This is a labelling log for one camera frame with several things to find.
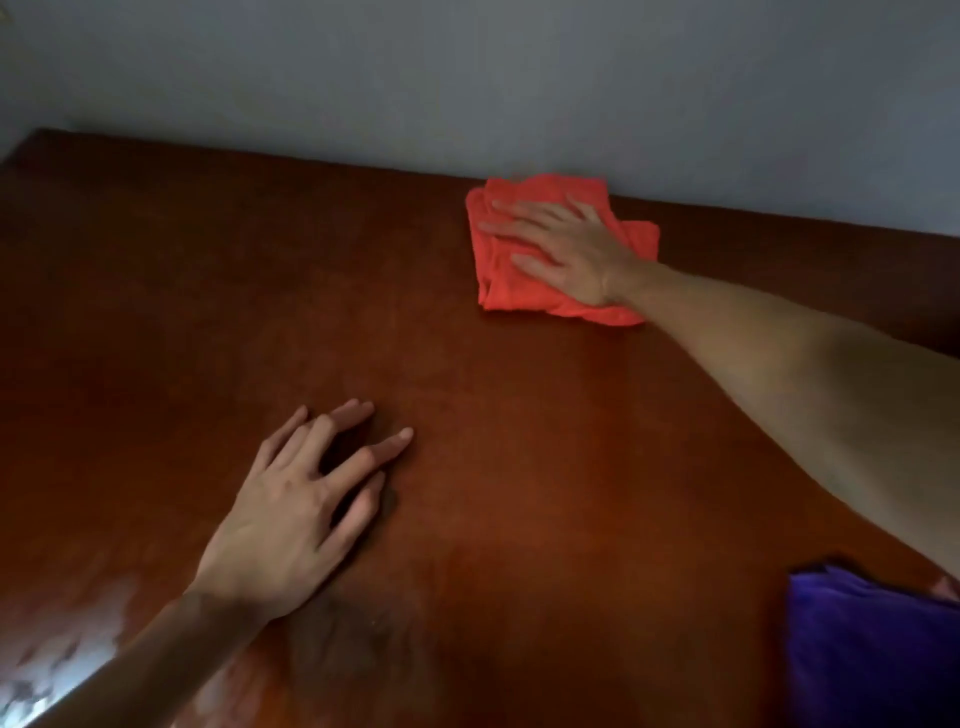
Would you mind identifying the person's left hand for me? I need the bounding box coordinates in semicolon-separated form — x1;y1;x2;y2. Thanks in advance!
187;398;415;624

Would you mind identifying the person's right hand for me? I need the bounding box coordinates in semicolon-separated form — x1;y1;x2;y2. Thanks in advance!
477;194;646;309

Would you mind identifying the red cloth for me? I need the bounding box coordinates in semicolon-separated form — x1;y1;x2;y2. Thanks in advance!
464;173;661;328

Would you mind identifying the purple cloth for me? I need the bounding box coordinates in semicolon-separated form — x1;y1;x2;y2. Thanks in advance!
785;562;960;728

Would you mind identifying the person's right forearm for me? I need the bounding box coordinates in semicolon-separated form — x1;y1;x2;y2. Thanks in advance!
614;260;960;579

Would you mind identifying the brown wooden table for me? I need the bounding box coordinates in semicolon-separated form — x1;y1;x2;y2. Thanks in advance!
0;128;960;728

